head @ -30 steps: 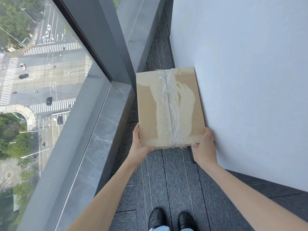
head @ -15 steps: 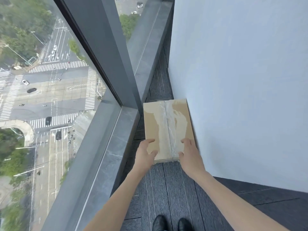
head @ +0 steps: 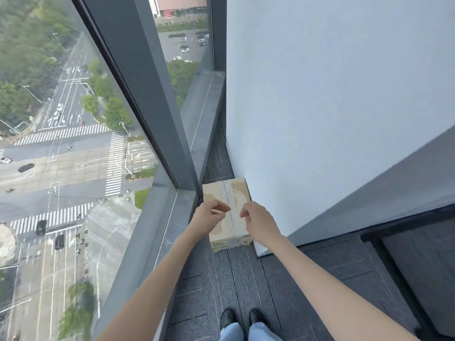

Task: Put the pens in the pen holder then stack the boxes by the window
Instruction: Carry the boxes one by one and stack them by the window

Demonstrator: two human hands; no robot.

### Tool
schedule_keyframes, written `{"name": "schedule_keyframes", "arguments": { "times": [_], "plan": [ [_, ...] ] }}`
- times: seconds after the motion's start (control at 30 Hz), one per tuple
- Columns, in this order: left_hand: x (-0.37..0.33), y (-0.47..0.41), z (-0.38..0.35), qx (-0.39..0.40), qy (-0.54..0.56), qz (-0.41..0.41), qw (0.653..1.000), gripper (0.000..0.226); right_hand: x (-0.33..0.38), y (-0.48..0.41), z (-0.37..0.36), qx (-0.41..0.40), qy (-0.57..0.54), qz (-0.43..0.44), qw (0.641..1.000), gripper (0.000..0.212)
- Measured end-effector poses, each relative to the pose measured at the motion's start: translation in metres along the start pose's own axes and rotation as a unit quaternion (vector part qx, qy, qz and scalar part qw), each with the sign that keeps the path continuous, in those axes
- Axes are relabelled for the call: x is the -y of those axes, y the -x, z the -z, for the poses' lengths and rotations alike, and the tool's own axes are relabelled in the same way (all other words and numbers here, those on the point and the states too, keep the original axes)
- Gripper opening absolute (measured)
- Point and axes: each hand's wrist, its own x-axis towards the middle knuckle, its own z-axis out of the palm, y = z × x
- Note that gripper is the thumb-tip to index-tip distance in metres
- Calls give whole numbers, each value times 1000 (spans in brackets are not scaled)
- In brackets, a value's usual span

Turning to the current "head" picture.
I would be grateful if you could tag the person's right hand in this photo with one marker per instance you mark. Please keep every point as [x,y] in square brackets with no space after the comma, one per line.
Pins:
[261,221]

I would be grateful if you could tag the person's left hand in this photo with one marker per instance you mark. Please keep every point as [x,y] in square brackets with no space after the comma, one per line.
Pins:
[206,218]

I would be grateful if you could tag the person's left thumb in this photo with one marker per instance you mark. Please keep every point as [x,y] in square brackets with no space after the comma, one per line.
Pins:
[219,216]

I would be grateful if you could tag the person's right fingers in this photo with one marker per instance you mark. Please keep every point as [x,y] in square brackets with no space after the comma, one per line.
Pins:
[246,210]

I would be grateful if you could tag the person's left forearm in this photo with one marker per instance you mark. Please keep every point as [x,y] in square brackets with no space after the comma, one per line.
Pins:
[153,284]

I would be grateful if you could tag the person's right forearm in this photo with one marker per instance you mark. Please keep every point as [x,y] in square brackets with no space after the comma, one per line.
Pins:
[330,291]

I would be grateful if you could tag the taped cardboard box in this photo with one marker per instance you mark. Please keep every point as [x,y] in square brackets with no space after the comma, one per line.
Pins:
[233,191]

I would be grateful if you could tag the black left shoe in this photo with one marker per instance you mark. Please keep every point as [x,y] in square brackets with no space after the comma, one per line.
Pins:
[227,318]

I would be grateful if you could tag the black shoe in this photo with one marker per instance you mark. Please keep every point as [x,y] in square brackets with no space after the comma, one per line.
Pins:
[227,318]
[256,317]

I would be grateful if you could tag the short grey window sill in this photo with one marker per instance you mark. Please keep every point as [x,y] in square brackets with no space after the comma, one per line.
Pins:
[204,113]

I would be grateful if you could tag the black right shoe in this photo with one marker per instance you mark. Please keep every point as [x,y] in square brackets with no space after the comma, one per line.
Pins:
[256,317]

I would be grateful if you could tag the blue jeans left leg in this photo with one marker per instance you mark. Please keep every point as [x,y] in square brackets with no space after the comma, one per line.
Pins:
[231,333]

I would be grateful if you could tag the blue jeans leg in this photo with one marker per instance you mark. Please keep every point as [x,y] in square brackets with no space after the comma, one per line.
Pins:
[231,333]
[263,333]

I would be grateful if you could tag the blue jeans right leg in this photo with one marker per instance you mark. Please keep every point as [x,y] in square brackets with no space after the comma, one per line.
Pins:
[263,333]

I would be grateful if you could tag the dark grey window mullion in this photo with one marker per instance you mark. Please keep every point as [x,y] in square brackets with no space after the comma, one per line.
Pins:
[142,85]

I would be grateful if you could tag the large window glass pane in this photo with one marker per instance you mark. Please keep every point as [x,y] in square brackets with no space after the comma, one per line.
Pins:
[64,156]

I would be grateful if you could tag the narrow window glass pane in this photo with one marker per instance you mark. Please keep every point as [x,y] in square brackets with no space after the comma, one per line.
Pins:
[183,42]

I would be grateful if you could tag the black framed glass panel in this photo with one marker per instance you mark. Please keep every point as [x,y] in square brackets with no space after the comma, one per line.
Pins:
[416,266]

